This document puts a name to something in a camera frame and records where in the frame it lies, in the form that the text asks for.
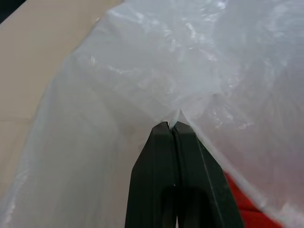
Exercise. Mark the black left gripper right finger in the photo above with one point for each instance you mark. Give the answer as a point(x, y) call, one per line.
point(199, 171)

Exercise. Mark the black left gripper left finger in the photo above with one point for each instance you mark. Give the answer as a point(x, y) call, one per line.
point(152, 166)

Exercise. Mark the translucent white plastic bag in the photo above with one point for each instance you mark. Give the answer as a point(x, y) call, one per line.
point(152, 59)

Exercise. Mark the red object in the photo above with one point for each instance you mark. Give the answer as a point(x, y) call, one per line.
point(242, 202)

